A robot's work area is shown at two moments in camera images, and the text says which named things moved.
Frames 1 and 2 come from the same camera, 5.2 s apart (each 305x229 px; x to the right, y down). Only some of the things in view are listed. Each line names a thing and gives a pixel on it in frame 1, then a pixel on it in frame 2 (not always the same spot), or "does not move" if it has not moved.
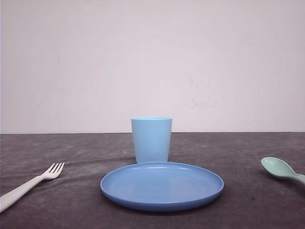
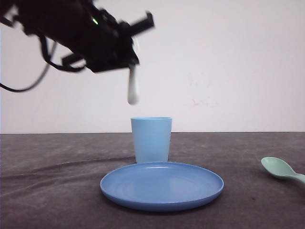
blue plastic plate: x=161 y=186 does not move
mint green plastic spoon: x=278 y=168 does not move
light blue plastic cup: x=152 y=139 does not move
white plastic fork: x=51 y=173 -> x=133 y=87
